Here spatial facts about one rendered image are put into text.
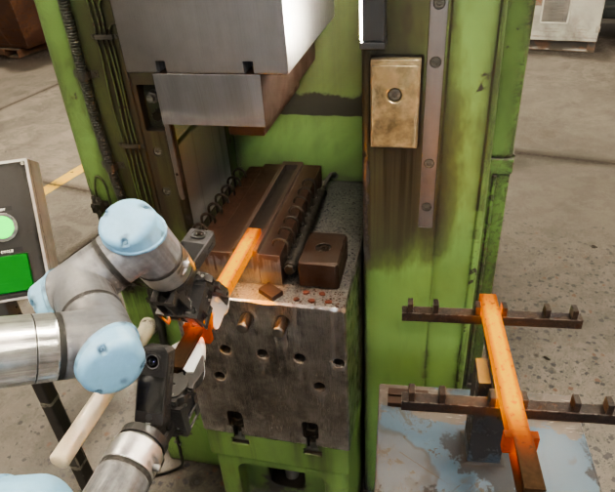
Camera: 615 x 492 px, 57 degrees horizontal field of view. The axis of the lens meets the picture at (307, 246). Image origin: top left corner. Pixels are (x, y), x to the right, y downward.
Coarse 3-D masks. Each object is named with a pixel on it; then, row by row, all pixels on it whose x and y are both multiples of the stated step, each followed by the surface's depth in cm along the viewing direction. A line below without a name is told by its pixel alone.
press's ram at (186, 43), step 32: (128, 0) 94; (160, 0) 93; (192, 0) 92; (224, 0) 91; (256, 0) 90; (288, 0) 92; (320, 0) 114; (128, 32) 97; (160, 32) 96; (192, 32) 95; (224, 32) 94; (256, 32) 92; (288, 32) 93; (320, 32) 116; (128, 64) 101; (160, 64) 101; (192, 64) 98; (224, 64) 97; (256, 64) 96; (288, 64) 95
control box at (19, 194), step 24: (0, 168) 114; (24, 168) 114; (0, 192) 114; (24, 192) 114; (0, 216) 114; (24, 216) 115; (48, 216) 122; (0, 240) 114; (24, 240) 115; (48, 240) 119; (48, 264) 116
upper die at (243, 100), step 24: (312, 48) 132; (168, 96) 102; (192, 96) 101; (216, 96) 100; (240, 96) 99; (264, 96) 99; (168, 120) 105; (192, 120) 104; (216, 120) 103; (240, 120) 102; (264, 120) 101
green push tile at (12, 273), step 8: (8, 256) 114; (16, 256) 114; (24, 256) 114; (0, 264) 114; (8, 264) 114; (16, 264) 114; (24, 264) 114; (0, 272) 114; (8, 272) 114; (16, 272) 114; (24, 272) 114; (0, 280) 114; (8, 280) 114; (16, 280) 114; (24, 280) 115; (32, 280) 115; (0, 288) 114; (8, 288) 114; (16, 288) 114; (24, 288) 115
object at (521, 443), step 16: (496, 304) 102; (496, 320) 99; (496, 336) 96; (496, 352) 92; (496, 368) 90; (512, 368) 90; (496, 384) 89; (512, 384) 87; (512, 400) 84; (512, 416) 82; (512, 432) 79; (528, 432) 79; (512, 448) 80; (528, 448) 76; (512, 464) 79; (528, 464) 74; (528, 480) 72
